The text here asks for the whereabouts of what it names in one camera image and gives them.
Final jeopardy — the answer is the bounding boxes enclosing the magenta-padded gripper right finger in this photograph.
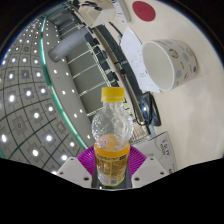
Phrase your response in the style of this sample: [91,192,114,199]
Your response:
[125,145,168,189]

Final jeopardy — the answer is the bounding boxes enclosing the yellow-capped clear drink bottle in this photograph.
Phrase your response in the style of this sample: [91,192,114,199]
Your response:
[91,86,135,187]

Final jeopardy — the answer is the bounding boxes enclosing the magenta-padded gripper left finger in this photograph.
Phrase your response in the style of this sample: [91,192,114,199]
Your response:
[56,147,100,189]

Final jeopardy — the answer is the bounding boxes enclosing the long curved conference table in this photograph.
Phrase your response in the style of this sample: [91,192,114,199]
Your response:
[89,24,148,127]

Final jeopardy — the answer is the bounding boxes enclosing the row of dark office chairs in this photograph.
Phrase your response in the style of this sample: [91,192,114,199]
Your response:
[71,0,122,88]

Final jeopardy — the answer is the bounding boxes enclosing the white printed paper sheet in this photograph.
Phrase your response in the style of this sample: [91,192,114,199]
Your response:
[119,25,162,94]

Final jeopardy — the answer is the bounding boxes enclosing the white patterned cup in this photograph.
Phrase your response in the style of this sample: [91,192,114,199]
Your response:
[142,38,199,93]

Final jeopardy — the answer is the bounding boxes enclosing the flat round red coaster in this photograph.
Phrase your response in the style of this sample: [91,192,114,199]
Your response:
[131,0,157,23]

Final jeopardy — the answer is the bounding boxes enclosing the black conference microphone console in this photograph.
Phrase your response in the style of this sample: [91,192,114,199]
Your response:
[134,91,162,127]

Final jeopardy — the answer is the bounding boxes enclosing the grey round column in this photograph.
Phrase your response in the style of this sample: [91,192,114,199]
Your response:
[47,27,90,64]

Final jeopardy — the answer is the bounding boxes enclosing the group of ceiling lights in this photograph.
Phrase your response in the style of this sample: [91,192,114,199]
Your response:
[0,19,98,175]

